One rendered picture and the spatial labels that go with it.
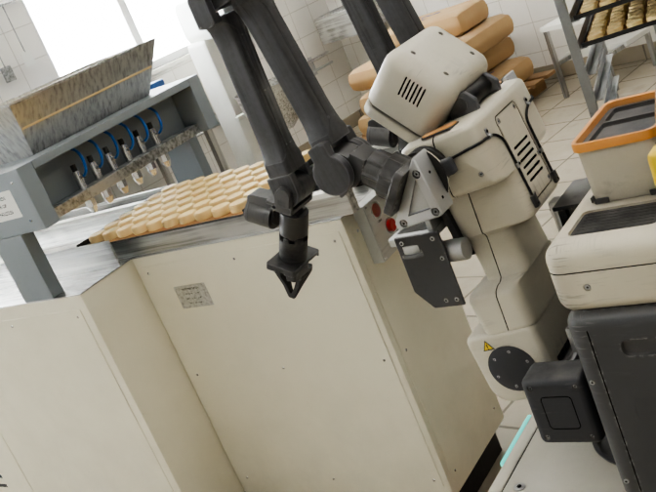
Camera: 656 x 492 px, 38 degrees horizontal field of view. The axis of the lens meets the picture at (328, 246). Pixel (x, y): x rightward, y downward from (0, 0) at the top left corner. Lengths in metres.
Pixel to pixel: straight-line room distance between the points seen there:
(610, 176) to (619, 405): 0.39
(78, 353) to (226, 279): 0.46
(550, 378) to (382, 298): 0.51
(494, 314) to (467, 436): 0.62
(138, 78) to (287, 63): 1.11
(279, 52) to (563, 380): 0.78
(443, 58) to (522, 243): 0.38
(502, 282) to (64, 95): 1.26
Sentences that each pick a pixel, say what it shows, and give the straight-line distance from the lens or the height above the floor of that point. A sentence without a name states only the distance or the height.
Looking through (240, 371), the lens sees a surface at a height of 0.48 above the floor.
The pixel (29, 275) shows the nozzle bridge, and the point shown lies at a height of 0.91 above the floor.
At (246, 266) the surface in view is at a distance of 2.28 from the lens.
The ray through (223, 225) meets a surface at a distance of 2.27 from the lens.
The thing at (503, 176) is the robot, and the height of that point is 0.90.
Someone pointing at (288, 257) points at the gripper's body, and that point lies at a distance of 1.86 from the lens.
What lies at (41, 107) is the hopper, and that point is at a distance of 2.49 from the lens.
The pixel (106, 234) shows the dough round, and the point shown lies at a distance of 2.53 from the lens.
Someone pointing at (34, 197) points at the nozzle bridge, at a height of 1.10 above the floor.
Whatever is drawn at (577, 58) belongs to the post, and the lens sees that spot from 3.25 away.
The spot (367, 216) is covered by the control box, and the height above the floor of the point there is 0.81.
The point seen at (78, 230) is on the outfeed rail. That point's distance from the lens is 3.11.
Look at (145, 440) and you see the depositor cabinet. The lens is 2.57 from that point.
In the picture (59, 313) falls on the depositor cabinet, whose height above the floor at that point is 0.80.
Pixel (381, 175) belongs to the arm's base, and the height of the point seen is 0.99.
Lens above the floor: 1.38
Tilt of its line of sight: 17 degrees down
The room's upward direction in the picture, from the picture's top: 23 degrees counter-clockwise
